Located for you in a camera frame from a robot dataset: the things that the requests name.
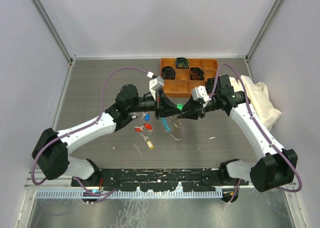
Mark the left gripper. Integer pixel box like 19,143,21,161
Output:
127,88,182,120

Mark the green tag key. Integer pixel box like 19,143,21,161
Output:
176,103,184,111

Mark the blue-handled keyring with rings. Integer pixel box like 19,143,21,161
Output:
161,115,184,142

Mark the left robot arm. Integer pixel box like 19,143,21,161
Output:
31,84,181,186

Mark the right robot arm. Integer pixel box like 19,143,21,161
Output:
178,75,298,192

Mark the blue tag key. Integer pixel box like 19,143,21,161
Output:
141,112,150,121

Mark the wooden compartment tray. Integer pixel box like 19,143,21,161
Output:
160,58,218,98

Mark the red tag key upper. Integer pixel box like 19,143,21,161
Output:
144,123,154,133

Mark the red tag key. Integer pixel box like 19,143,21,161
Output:
134,126,145,132
144,123,154,133

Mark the rolled brown belt middle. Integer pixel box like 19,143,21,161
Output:
189,67,205,80

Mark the rolled belt left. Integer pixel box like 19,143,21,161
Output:
160,66,176,80

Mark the red tag key lower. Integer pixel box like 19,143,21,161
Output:
134,126,145,132

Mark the yellow tag key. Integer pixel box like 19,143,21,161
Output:
140,134,154,150

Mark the rolled belt top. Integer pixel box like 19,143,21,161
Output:
175,57,189,69

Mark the cream cloth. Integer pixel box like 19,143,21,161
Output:
240,75,282,131

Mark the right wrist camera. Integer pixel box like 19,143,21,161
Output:
191,86,210,104

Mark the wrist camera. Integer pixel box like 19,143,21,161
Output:
191,86,210,104
149,76,164,101

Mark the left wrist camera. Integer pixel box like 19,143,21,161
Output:
149,76,164,101

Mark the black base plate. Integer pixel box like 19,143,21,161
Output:
81,168,237,192

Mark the grey cable duct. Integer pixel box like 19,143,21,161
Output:
35,189,223,199

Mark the aluminium rail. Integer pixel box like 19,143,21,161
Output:
24,167,261,189

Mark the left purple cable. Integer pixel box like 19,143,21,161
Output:
32,67,154,187

